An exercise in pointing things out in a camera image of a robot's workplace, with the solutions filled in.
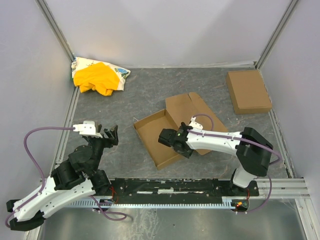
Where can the aluminium front rail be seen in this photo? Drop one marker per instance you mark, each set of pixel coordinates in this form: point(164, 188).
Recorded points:
point(283, 188)

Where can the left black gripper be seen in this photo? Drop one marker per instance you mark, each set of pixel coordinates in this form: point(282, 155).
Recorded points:
point(104, 139)

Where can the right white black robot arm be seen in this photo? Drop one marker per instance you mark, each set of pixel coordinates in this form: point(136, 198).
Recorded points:
point(251, 149)

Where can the closed brown cardboard box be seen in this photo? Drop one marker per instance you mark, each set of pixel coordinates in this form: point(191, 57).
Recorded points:
point(247, 92)

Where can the white patterned cloth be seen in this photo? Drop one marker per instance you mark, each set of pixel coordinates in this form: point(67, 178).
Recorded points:
point(81, 63)

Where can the brown cardboard box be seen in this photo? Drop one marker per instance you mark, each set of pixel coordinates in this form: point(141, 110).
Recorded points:
point(247, 92)
point(179, 108)

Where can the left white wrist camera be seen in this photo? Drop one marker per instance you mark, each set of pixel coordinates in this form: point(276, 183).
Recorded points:
point(88, 128)

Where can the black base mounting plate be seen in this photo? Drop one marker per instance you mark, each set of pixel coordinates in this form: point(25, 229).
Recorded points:
point(203, 187)

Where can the right aluminium frame post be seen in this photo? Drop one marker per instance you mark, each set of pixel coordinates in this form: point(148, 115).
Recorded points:
point(290, 9)

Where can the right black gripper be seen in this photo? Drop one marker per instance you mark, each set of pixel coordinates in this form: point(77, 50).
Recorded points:
point(169, 137)

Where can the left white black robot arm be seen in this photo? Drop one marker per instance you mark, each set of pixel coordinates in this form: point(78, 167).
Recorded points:
point(77, 177)

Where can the aluminium frame post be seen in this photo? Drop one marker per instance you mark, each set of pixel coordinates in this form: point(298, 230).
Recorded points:
point(47, 13)
point(290, 9)

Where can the left aluminium frame post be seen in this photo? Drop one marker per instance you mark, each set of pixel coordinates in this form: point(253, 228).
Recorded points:
point(47, 13)

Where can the yellow crumpled cloth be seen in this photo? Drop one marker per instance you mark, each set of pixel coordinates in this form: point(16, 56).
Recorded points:
point(97, 77)

